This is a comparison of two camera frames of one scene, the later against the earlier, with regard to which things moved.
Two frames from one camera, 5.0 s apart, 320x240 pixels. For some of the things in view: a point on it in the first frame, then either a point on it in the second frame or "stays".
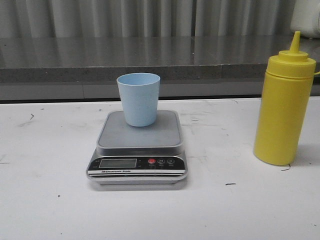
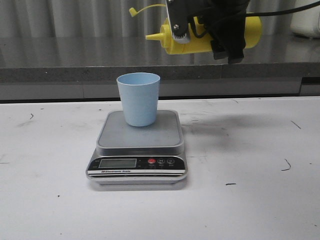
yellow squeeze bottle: x=284 y=106 → x=200 y=38
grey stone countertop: x=56 y=68 stays
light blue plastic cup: x=139 y=93 stays
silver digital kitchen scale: x=128 y=154 stays
